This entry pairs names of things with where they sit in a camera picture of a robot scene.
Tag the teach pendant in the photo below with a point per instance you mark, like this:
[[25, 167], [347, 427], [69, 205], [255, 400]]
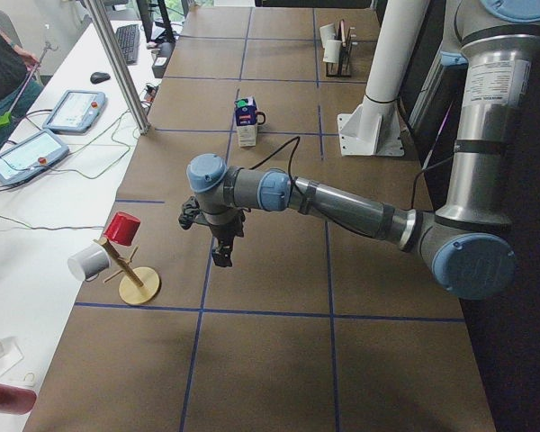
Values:
[[31, 157], [76, 112]]

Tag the red bottle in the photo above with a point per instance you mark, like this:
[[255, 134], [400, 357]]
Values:
[[14, 400]]

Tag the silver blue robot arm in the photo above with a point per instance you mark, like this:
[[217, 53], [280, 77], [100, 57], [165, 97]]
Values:
[[461, 241]]

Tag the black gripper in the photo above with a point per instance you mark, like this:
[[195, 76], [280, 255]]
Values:
[[225, 232]]

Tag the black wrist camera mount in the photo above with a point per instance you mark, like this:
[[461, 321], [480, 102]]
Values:
[[191, 214]]

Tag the lower teach pendant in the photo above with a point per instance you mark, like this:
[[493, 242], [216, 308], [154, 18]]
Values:
[[31, 157]]

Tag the black keyboard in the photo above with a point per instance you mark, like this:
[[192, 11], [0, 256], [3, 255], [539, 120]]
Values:
[[128, 38]]

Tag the white cup on rack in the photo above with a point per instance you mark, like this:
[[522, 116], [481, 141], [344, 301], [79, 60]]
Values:
[[332, 51], [327, 32]]

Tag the aluminium frame post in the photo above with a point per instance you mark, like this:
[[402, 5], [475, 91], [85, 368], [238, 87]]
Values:
[[113, 52]]

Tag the blue white milk carton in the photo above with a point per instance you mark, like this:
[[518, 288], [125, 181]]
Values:
[[245, 114]]

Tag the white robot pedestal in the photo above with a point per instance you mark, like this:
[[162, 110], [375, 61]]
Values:
[[373, 128]]

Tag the white cup on stand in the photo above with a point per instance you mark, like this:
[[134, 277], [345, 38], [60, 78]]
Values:
[[89, 262]]

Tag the wooden mug tree stand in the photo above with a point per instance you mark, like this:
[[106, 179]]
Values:
[[138, 285]]

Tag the upper teach pendant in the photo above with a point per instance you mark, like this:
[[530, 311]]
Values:
[[76, 112]]

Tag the black computer mouse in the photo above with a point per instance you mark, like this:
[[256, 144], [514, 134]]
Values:
[[99, 77]]

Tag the white enamel cup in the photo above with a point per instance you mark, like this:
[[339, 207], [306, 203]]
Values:
[[260, 118]]

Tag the black wire cup rack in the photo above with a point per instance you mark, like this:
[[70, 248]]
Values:
[[343, 68]]

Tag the red cup on stand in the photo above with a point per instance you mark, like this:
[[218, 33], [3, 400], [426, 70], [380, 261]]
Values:
[[122, 228]]

